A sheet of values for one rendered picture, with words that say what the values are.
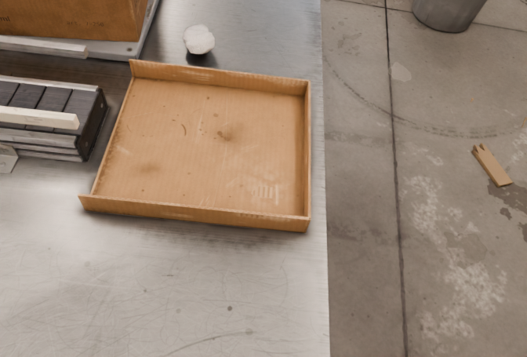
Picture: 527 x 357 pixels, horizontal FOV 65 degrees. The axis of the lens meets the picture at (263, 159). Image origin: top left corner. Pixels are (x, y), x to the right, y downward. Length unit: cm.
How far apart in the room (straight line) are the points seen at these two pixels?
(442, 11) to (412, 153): 92
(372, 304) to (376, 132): 75
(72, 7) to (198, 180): 36
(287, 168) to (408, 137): 132
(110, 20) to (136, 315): 47
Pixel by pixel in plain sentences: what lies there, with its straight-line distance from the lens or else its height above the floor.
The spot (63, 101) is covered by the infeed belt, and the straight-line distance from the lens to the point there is 67.
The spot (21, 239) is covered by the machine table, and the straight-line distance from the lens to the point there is 61.
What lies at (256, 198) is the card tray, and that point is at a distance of 59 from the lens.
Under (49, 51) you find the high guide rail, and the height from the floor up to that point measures 96.
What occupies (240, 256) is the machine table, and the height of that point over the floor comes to 83.
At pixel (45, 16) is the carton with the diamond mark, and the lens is 80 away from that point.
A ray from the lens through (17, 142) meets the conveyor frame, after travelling 67.
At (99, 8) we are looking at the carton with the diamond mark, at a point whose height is 92.
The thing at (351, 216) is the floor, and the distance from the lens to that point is 159.
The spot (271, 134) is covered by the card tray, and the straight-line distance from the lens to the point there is 66.
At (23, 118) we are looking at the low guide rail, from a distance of 62.
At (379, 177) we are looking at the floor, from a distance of 172.
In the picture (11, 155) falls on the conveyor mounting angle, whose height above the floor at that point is 83.
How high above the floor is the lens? 134
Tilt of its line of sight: 54 degrees down
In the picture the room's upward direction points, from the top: 9 degrees clockwise
